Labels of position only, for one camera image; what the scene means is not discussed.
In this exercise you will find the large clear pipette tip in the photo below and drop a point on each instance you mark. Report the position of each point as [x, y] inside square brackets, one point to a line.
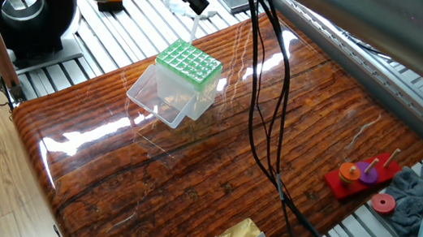
[194, 30]

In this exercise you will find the silver blue-capped robot arm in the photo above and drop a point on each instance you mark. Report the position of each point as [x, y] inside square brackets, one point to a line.
[371, 25]

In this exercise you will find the clear pipette box green rack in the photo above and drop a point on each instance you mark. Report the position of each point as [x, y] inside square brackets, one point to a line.
[188, 64]

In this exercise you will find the wood grain table mat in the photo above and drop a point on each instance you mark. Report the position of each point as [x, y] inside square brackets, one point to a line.
[231, 158]

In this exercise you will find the red peg toy base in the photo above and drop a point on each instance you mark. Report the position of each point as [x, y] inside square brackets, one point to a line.
[343, 189]

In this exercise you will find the red toy disc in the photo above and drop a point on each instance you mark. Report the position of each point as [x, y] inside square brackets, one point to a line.
[383, 203]

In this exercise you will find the grey cloth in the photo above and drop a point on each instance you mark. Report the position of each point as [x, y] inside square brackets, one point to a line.
[410, 194]

